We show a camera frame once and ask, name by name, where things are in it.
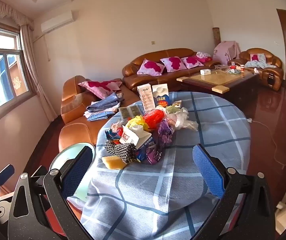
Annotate wooden coffee table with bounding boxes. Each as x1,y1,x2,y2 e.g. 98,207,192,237
177,67,258,110

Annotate white air conditioner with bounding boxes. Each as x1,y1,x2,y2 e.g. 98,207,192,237
41,10,74,33

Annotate cream curtain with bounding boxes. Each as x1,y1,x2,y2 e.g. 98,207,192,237
20,25,51,123

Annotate brown leather sofa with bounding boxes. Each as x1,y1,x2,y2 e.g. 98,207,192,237
122,48,221,92

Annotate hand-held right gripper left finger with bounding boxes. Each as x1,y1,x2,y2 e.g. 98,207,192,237
8,145,94,240

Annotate tall white carton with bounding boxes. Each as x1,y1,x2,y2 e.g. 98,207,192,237
136,83,156,114

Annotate gold sachet strip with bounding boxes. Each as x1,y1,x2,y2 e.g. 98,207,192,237
118,104,143,120

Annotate yellow sponge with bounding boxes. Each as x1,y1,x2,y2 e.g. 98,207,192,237
101,156,127,170

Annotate yellow printed wrapper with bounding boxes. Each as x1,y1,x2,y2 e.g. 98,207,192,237
126,115,153,132

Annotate pink floral cover cloth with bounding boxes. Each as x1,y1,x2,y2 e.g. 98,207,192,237
213,41,241,65

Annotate large pink floral pillow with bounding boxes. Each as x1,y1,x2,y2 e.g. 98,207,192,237
78,79,122,100

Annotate cream curtain valance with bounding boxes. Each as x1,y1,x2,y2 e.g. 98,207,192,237
0,0,34,32

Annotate colourful crumpled wrapper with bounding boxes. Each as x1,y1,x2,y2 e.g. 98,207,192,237
104,124,123,140

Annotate purple wrapper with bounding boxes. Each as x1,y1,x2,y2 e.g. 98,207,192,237
147,119,175,165

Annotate brown leather chaise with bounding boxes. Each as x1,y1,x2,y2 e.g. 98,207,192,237
58,75,138,153

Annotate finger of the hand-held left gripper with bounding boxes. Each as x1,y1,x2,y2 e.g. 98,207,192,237
0,164,15,188

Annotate light blue cloth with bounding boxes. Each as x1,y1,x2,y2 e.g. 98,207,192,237
244,55,277,68

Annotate white floor cable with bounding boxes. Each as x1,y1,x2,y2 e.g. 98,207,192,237
248,119,286,167

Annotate grey knitted cloth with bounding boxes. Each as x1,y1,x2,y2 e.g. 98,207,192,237
104,140,137,164

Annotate rolled mat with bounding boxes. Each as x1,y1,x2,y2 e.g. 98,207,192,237
212,27,220,49

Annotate clear plastic bag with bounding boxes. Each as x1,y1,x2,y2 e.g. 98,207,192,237
167,107,199,132

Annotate brown leather armchair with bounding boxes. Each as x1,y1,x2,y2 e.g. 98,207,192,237
227,48,284,90

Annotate blue plaid folded sheet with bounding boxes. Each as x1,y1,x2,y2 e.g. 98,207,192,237
86,92,122,113

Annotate pink pillow on armchair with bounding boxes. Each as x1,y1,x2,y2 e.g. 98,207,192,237
250,53,266,63

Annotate blue and white carton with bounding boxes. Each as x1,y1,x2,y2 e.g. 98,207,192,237
152,84,171,108

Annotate blue snack packet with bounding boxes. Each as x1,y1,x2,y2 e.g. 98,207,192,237
135,140,158,163

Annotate blue plaid tablecloth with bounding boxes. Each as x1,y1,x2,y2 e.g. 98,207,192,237
66,91,251,240

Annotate red plastic bag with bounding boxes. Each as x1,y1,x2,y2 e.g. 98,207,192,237
143,109,166,128

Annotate blue floral folded sheet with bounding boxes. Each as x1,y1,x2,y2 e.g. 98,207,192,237
84,110,114,122

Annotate white carton with red label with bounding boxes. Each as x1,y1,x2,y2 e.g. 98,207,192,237
119,124,153,150

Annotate light green round bin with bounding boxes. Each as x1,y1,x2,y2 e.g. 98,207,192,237
50,142,96,203

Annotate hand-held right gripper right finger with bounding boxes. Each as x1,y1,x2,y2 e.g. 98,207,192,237
192,144,276,240

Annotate small floral cushion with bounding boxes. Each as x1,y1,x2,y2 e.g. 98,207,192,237
196,52,212,62

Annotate window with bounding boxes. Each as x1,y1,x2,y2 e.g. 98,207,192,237
0,24,37,108

